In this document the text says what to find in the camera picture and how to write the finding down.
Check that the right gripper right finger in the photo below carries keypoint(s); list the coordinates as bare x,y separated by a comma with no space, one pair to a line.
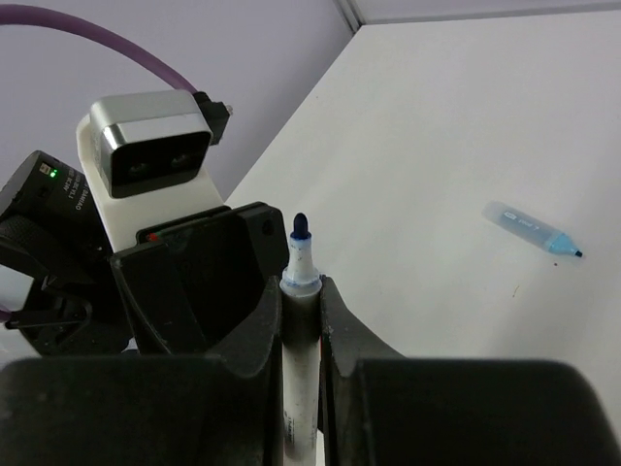
380,407

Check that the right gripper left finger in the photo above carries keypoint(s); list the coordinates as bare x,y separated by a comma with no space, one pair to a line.
219,408

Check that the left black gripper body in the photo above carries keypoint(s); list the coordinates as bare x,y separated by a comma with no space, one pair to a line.
189,282

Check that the white whiteboard marker pen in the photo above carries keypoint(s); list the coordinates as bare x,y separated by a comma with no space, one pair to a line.
300,286

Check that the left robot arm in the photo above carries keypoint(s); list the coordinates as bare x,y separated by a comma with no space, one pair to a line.
51,231

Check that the light blue highlighter pen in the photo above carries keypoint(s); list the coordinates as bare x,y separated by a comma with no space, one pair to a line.
531,230

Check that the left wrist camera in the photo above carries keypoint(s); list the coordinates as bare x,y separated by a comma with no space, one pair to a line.
143,158

